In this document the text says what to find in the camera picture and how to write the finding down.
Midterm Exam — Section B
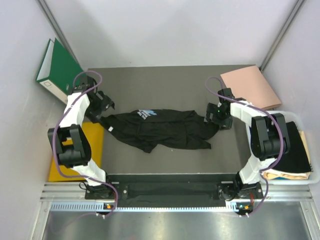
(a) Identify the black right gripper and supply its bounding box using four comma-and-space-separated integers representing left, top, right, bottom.
203, 103, 232, 131

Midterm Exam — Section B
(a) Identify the black printed t-shirt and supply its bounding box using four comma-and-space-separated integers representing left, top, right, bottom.
100, 109, 220, 153

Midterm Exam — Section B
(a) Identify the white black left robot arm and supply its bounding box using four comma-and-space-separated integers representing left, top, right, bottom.
47, 87, 119, 200

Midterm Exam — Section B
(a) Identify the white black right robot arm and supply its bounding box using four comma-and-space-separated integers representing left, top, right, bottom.
204, 100, 291, 198

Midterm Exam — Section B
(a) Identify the yellow folder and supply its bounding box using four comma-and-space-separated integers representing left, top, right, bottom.
47, 122, 104, 182

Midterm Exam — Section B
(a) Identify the pink paper folder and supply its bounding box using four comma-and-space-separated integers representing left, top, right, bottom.
220, 65, 282, 110

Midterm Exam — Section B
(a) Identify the green lever arch binder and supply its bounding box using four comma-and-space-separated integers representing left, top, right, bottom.
35, 39, 83, 104

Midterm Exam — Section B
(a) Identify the white plastic basket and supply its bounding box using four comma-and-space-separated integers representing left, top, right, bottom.
239, 111, 320, 185

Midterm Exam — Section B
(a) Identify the folded black t-shirt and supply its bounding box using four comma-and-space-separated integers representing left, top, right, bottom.
273, 121, 311, 174

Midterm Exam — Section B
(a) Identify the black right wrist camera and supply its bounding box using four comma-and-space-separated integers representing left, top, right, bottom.
217, 88, 235, 103

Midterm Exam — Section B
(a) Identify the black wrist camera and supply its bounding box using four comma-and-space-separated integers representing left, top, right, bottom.
74, 76, 97, 93
217, 88, 235, 103

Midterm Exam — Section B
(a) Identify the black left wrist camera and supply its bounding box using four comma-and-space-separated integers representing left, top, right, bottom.
74, 76, 97, 93

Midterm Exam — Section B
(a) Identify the grey slotted cable duct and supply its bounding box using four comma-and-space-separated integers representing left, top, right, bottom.
50, 201, 239, 213

